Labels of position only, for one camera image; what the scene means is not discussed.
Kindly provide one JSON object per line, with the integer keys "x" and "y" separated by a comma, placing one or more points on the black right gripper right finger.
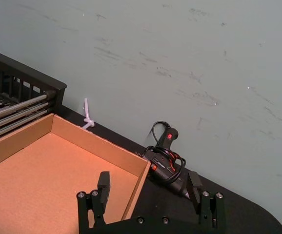
{"x": 205, "y": 204}

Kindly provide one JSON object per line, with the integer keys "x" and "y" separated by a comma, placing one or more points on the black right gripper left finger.
{"x": 99, "y": 195}

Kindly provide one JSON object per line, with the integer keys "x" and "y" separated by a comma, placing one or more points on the black table cloth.
{"x": 180, "y": 202}

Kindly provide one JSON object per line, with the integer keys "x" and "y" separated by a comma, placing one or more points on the brown cardboard tray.
{"x": 58, "y": 168}

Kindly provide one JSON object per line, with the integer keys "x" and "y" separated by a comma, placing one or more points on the small white plastic piece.
{"x": 87, "y": 115}

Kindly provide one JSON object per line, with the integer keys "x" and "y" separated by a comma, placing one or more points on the black rack with steel bars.
{"x": 16, "y": 97}

